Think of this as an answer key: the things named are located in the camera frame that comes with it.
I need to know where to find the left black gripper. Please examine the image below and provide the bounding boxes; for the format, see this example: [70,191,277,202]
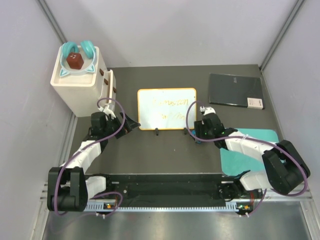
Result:
[103,110,140,139]

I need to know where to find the blue bone-shaped eraser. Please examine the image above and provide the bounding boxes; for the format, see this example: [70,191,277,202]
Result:
[190,130,202,144]

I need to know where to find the yellow-framed whiteboard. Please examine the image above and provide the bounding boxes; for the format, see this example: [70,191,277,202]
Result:
[137,88,197,131]

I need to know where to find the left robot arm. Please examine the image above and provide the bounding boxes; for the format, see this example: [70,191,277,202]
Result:
[47,112,141,212]

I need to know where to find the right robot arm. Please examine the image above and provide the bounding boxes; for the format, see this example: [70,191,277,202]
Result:
[194,108,311,198]

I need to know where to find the black notebook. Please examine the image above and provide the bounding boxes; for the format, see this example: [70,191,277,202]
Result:
[208,73,265,108]

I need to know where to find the teal cutting mat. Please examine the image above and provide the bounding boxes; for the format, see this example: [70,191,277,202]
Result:
[220,128,279,176]

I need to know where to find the small white card box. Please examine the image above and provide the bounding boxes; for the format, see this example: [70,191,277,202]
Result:
[247,97,264,110]

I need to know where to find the cream drawer cabinet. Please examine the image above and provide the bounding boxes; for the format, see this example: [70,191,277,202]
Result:
[50,46,117,118]

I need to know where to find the teal cat-ear headphones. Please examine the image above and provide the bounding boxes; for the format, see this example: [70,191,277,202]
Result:
[59,40,97,77]

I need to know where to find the brown cube toy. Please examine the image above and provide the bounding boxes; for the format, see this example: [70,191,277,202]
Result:
[66,52,84,70]

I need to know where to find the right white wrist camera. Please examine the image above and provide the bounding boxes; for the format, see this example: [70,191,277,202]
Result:
[199,106,216,116]

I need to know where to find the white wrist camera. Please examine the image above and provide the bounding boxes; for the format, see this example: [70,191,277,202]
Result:
[98,103,116,120]
[199,106,216,116]

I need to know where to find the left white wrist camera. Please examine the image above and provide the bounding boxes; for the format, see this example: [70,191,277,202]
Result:
[98,103,116,120]

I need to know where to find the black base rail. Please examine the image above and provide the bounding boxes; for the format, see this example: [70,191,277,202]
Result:
[94,173,251,207]

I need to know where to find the grey cable duct strip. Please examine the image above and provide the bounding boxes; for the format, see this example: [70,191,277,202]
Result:
[84,201,252,215]

